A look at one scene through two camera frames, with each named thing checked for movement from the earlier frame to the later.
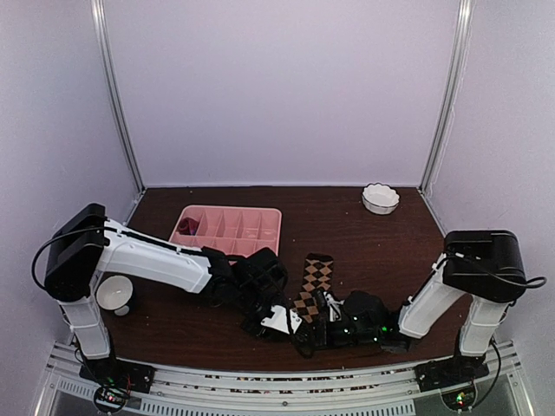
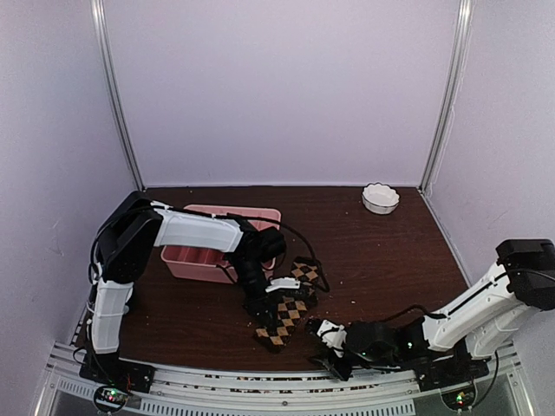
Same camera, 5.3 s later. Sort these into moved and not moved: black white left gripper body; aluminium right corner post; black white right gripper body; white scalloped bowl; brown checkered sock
Moved: black white right gripper body; black white left gripper body; brown checkered sock
Not moved: white scalloped bowl; aluminium right corner post
